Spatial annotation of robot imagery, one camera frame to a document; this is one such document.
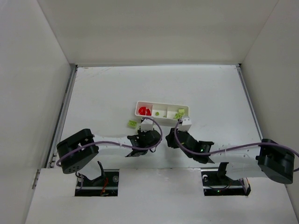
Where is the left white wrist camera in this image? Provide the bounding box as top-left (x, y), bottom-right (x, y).
top-left (140, 117), bottom-right (154, 132)

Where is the red round lego piece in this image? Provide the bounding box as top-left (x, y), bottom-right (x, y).
top-left (138, 106), bottom-right (147, 116)

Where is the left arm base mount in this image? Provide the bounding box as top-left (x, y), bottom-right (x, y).
top-left (75, 161), bottom-right (120, 197)

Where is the purple cable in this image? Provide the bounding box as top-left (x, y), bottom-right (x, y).
top-left (56, 118), bottom-right (163, 168)
top-left (174, 120), bottom-right (299, 172)

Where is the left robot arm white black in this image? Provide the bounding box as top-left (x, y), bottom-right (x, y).
top-left (56, 128), bottom-right (163, 174)

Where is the green lego brick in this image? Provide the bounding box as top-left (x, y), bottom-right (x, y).
top-left (173, 113), bottom-right (184, 120)
top-left (178, 109), bottom-right (185, 116)

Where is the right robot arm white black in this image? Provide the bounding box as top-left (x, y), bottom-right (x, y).
top-left (166, 128), bottom-right (299, 184)

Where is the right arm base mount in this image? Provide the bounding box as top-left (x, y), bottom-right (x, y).
top-left (201, 162), bottom-right (251, 196)

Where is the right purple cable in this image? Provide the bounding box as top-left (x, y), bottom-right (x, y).
top-left (174, 120), bottom-right (299, 172)

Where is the white three-compartment tray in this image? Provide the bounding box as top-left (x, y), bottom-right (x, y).
top-left (135, 101), bottom-right (190, 126)

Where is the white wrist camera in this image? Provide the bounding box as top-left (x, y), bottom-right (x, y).
top-left (178, 116), bottom-right (192, 132)
top-left (140, 117), bottom-right (154, 132)

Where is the large green lego plate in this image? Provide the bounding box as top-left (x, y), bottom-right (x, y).
top-left (128, 120), bottom-right (138, 128)

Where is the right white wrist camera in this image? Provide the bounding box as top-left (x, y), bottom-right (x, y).
top-left (178, 116), bottom-right (192, 132)

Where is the red lego brick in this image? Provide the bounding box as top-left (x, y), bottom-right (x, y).
top-left (145, 108), bottom-right (151, 116)

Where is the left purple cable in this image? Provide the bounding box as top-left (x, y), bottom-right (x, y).
top-left (56, 118), bottom-right (163, 168)

